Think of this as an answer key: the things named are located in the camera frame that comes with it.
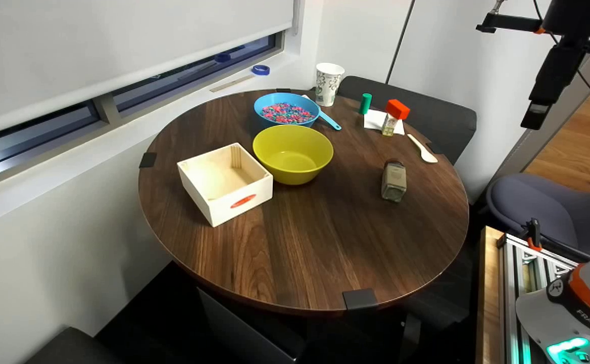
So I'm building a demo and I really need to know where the white plastic spoon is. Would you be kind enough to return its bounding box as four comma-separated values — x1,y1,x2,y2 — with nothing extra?
409,133,438,164

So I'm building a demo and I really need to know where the white wooden box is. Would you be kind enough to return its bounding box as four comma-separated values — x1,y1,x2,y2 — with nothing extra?
175,141,273,227

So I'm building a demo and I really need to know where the blue lid on windowsill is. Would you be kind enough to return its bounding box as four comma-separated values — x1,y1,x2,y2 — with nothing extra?
250,64,270,75

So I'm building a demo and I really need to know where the round dark wooden table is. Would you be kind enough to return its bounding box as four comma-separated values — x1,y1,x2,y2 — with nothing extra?
137,91,469,318

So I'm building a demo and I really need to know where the white paper cup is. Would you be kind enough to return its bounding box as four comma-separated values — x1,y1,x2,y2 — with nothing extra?
316,63,346,106

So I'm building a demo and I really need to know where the blue bowl with candies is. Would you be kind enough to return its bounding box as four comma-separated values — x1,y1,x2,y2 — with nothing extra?
253,91,322,125

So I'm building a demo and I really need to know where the aluminium rail frame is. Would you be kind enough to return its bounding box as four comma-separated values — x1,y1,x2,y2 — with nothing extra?
474,227,576,364

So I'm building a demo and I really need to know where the black bench seat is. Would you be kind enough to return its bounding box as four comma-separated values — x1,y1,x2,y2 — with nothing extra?
338,77,477,164

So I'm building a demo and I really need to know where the green block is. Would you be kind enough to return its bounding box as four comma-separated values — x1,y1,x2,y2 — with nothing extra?
360,92,374,115

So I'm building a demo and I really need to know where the small clear bottle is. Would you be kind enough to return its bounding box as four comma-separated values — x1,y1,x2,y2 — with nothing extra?
382,115,398,136

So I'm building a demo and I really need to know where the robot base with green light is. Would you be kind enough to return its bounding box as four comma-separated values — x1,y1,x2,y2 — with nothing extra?
515,261,590,364

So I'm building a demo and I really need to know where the glass spice bottle white label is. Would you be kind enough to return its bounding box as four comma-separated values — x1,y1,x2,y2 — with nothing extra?
379,162,406,201

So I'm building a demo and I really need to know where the red block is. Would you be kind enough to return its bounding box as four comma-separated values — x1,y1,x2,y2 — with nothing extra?
387,99,410,119

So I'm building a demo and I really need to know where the grey office chair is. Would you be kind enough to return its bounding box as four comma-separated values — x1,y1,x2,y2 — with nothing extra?
488,174,590,258

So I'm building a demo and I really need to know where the yellow plastic bowl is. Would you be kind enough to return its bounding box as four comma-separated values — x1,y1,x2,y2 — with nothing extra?
253,123,334,186

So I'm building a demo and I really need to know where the white paper napkin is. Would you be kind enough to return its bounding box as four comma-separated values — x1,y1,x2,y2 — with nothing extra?
364,108,405,136

